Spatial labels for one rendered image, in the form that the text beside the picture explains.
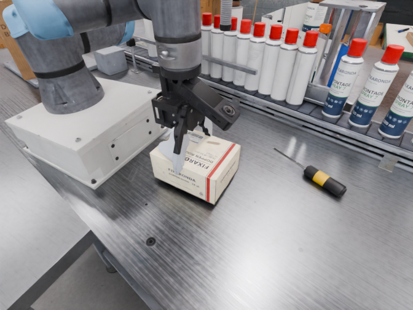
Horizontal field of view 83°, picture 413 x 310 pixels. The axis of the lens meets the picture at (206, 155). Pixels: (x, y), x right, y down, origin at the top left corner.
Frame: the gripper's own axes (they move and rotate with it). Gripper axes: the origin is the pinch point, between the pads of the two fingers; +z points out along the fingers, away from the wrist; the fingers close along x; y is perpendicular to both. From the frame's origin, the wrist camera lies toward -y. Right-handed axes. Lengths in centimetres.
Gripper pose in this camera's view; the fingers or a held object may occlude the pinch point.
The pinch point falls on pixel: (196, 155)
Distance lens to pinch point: 52.7
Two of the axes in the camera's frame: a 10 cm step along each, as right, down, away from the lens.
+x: -5.0, 5.7, -6.5
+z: 0.2, 7.6, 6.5
